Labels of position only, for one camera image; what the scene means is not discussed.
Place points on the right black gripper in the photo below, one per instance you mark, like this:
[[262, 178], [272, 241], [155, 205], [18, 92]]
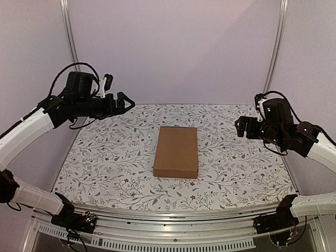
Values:
[[248, 126]]

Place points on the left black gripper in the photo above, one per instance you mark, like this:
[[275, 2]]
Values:
[[112, 109]]

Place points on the brown cardboard box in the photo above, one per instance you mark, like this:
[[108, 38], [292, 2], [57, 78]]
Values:
[[176, 153]]

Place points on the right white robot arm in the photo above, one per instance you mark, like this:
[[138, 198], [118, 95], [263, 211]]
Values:
[[313, 143]]

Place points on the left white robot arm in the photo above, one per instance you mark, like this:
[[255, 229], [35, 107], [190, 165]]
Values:
[[46, 116]]

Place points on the floral patterned table mat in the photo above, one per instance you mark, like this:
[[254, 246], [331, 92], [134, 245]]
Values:
[[111, 163]]

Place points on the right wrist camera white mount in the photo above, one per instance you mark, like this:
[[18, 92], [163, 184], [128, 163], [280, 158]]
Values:
[[259, 100]]

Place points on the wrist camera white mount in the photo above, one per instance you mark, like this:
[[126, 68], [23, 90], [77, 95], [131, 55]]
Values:
[[105, 85], [259, 100]]

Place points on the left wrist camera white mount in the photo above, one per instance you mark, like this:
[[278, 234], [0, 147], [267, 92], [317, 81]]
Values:
[[105, 85]]

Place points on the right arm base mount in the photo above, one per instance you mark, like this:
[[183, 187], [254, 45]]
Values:
[[280, 226]]

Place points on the left aluminium corner post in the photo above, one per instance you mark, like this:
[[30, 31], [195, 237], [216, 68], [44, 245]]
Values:
[[66, 19]]

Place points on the aluminium corner post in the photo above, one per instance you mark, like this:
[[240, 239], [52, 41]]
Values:
[[277, 44], [66, 19]]

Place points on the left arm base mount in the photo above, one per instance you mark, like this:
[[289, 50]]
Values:
[[82, 222]]

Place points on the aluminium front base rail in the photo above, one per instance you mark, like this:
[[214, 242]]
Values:
[[135, 230]]

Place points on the right aluminium corner post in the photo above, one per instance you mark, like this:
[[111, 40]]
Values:
[[277, 44]]

